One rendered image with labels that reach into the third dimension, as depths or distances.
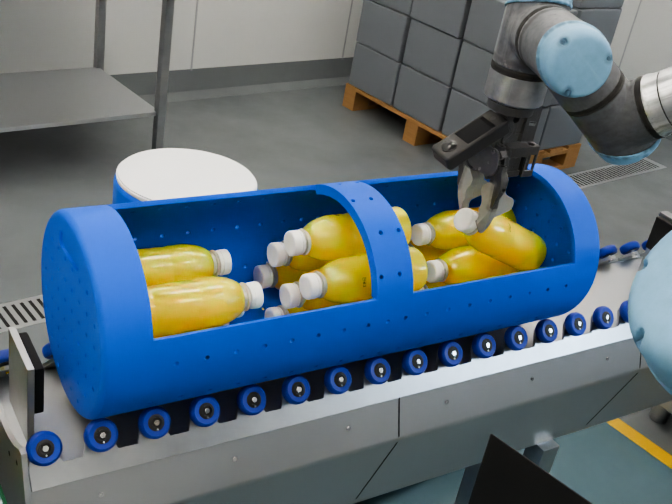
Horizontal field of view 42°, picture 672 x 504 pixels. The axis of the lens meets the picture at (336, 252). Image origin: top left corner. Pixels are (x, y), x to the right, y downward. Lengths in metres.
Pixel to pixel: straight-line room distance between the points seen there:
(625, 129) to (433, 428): 0.60
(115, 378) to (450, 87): 3.93
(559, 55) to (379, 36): 4.09
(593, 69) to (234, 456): 0.74
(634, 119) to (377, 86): 4.08
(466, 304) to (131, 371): 0.54
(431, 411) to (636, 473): 1.60
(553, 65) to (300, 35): 4.53
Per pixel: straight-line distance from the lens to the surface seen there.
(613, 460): 3.07
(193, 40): 5.22
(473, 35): 4.75
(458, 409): 1.57
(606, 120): 1.26
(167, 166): 1.82
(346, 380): 1.39
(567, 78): 1.20
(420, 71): 5.03
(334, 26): 5.82
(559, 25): 1.22
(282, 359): 1.25
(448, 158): 1.32
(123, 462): 1.27
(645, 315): 0.73
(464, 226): 1.42
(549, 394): 1.72
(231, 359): 1.20
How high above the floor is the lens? 1.78
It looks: 28 degrees down
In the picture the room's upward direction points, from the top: 11 degrees clockwise
